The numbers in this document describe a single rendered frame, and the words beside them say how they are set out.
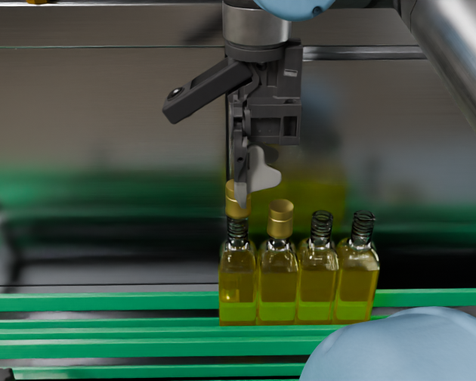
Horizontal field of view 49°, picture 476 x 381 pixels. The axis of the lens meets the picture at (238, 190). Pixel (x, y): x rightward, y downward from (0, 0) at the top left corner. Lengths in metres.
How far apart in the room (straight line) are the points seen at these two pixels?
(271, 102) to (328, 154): 0.23
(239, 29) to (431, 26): 0.21
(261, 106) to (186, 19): 0.19
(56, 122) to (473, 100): 0.63
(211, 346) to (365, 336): 0.61
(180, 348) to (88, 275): 0.29
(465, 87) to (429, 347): 0.24
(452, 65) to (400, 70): 0.38
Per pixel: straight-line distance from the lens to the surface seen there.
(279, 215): 0.70
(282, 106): 0.60
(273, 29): 0.57
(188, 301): 0.87
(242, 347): 0.80
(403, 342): 0.20
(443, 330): 0.21
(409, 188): 0.88
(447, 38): 0.42
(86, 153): 0.86
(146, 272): 0.99
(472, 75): 0.39
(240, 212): 0.69
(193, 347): 0.80
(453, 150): 0.87
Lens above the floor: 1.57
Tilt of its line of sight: 33 degrees down
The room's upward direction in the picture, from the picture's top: straight up
